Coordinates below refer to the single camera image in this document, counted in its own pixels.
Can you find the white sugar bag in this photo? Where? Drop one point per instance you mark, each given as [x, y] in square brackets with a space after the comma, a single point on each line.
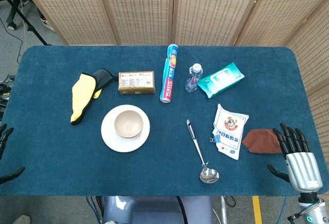
[230, 129]

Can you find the yellow and grey cleaning mitt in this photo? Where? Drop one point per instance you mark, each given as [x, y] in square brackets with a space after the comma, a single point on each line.
[82, 93]

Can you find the woven wooden folding screen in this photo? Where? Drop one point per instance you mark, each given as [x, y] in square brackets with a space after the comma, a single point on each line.
[144, 8]

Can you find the black tripod stand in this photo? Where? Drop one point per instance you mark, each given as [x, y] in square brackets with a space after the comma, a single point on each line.
[25, 19]

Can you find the black office chair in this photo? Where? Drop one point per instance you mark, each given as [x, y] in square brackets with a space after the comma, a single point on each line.
[15, 0]

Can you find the clear water bottle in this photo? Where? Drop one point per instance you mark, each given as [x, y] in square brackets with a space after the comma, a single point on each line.
[193, 78]

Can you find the white pole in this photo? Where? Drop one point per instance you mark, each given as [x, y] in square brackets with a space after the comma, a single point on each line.
[223, 209]

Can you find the blue table cloth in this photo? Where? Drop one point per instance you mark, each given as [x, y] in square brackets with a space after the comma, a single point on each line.
[51, 157]

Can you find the brown cloth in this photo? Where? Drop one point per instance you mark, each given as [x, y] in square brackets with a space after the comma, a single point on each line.
[262, 141]

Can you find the green wet wipes pack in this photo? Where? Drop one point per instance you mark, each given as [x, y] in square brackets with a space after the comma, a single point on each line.
[221, 80]

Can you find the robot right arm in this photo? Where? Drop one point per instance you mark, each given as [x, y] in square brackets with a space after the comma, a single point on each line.
[312, 212]

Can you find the gold wrapped box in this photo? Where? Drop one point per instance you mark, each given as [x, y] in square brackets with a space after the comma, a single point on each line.
[136, 83]

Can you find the blue plastic wrap roll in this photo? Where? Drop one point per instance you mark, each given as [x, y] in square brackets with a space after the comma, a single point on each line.
[169, 75]

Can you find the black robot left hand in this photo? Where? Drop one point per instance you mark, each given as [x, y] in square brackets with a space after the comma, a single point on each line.
[5, 134]

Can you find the white round plate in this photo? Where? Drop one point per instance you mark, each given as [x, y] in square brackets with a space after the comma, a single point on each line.
[110, 136]

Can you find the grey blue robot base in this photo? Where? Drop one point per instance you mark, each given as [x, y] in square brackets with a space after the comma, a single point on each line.
[154, 209]

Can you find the blue binder clip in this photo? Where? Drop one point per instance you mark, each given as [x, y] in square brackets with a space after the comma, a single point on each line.
[216, 138]

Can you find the beige bowl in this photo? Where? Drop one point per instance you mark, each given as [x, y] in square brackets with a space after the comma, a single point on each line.
[128, 137]
[128, 121]

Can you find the silver black robot right hand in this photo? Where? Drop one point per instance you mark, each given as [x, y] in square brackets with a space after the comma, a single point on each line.
[303, 165]

